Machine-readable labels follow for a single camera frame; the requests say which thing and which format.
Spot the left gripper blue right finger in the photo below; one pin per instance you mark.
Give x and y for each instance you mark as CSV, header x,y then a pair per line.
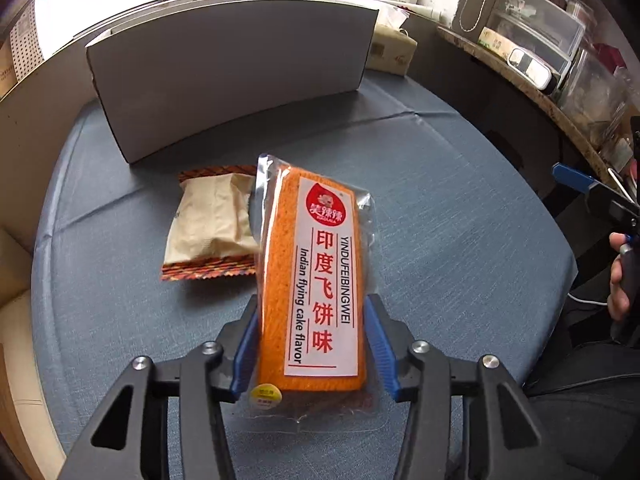
x,y
502,436

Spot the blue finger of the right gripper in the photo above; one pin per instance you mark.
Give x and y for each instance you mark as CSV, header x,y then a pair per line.
x,y
572,178

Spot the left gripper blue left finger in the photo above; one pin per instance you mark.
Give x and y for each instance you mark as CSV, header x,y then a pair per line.
x,y
126,437

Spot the orange flying cake snack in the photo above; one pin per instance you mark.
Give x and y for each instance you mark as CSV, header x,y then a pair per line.
x,y
316,236

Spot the person's right hand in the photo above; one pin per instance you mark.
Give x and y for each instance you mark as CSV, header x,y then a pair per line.
x,y
618,300

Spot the white small device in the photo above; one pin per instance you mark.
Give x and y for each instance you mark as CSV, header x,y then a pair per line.
x,y
533,69

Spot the blue table cloth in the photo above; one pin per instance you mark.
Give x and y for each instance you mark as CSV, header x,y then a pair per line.
x,y
465,255

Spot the beige brown-edged snack packet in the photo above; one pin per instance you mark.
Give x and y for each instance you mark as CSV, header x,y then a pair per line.
x,y
210,234

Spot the clear plastic drawer organizer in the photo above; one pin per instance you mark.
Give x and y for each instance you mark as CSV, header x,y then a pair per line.
x,y
541,27

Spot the small beige box on shelf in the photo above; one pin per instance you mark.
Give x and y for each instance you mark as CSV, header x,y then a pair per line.
x,y
496,43

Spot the flat cardboard sheet on floor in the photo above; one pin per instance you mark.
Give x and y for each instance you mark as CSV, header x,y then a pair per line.
x,y
17,461

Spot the beige tissue pack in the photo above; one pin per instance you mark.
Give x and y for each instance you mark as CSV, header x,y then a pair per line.
x,y
392,49

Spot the white storage box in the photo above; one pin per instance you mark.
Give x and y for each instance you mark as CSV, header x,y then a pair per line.
x,y
162,79

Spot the brown cardboard box on sill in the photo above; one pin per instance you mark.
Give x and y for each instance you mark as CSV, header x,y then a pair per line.
x,y
7,73

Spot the white SANFU shopping bag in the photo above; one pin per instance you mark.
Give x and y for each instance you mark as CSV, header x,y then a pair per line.
x,y
25,47

